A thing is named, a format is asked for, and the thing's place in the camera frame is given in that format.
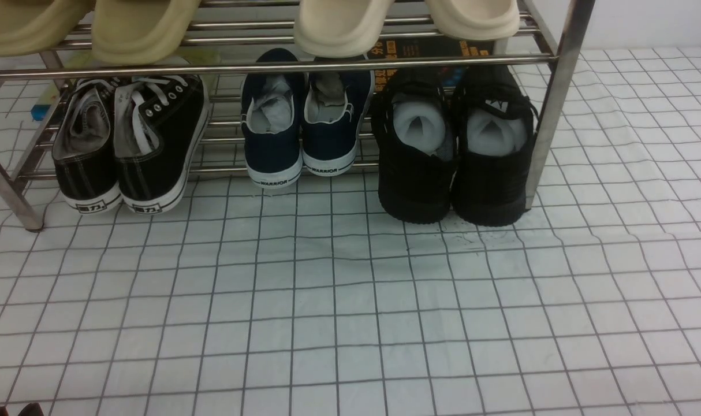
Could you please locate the black knit sneaker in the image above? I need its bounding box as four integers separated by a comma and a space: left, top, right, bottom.
450, 64, 538, 227
371, 68, 458, 224

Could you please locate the silver metal shoe rack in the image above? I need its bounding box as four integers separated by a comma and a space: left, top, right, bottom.
0, 1, 595, 233

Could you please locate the left black canvas sneaker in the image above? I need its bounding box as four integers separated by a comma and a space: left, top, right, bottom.
51, 78, 125, 215

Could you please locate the black canvas sneaker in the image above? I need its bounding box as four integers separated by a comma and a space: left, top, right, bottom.
113, 75, 211, 215
51, 78, 125, 215

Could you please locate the white checkered floor cloth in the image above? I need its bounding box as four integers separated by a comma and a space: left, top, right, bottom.
0, 47, 701, 415

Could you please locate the blue small block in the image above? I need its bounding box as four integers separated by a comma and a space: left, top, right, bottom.
29, 103, 52, 121

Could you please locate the right black canvas sneaker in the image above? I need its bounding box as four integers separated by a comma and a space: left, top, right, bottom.
113, 75, 211, 215

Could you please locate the left beige foam slipper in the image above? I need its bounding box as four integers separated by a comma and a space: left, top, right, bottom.
0, 1, 95, 57

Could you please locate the beige foam slipper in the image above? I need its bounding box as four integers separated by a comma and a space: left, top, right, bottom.
90, 1, 201, 66
0, 1, 95, 57

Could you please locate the left navy canvas sneaker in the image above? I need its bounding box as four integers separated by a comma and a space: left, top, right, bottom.
240, 73, 307, 190

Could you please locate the navy canvas sneaker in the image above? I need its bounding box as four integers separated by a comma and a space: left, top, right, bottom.
240, 73, 307, 190
302, 69, 376, 177

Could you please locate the right navy canvas sneaker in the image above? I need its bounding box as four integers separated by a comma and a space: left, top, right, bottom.
302, 69, 376, 177

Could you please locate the black printed cardboard box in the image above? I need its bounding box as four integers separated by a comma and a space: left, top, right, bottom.
367, 37, 496, 92

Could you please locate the cream foam slipper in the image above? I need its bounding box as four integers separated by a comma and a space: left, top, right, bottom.
293, 1, 394, 58
426, 1, 520, 40

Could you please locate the right cream foam slipper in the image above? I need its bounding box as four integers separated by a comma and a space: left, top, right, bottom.
426, 1, 520, 40

